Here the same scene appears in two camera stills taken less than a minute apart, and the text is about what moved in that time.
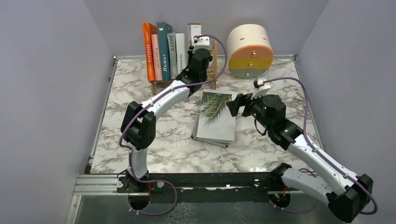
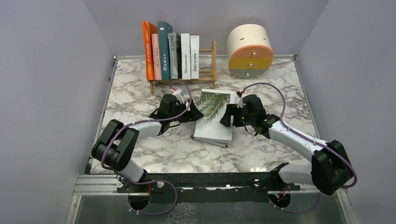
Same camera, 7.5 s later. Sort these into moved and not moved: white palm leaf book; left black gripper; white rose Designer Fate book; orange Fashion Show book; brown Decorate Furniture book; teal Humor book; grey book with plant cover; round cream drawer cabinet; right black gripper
Moved: left black gripper; right black gripper; brown Decorate Furniture book
Not moved: grey book with plant cover; round cream drawer cabinet; orange Fashion Show book; white rose Designer Fate book; white palm leaf book; teal Humor book
